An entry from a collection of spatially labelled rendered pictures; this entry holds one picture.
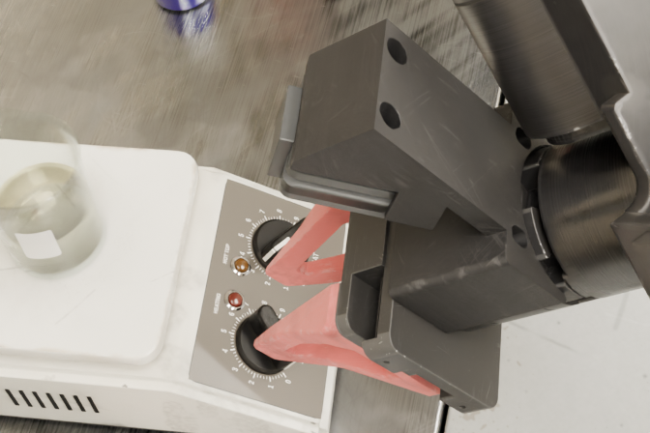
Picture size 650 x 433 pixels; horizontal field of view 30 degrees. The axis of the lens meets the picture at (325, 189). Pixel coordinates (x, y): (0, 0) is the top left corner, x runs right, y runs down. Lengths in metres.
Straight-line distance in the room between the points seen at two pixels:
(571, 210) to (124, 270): 0.27
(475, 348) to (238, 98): 0.34
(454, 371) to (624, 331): 0.24
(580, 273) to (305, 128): 0.11
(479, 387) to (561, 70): 0.14
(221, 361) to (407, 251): 0.20
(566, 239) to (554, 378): 0.26
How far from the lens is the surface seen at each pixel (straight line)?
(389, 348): 0.43
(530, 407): 0.65
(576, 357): 0.67
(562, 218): 0.41
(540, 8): 0.38
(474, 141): 0.40
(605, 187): 0.40
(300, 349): 0.51
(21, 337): 0.60
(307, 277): 0.53
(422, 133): 0.38
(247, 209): 0.64
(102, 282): 0.60
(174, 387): 0.60
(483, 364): 0.47
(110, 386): 0.60
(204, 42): 0.79
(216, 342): 0.61
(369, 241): 0.45
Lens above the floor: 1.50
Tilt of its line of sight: 57 degrees down
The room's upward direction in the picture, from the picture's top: 6 degrees counter-clockwise
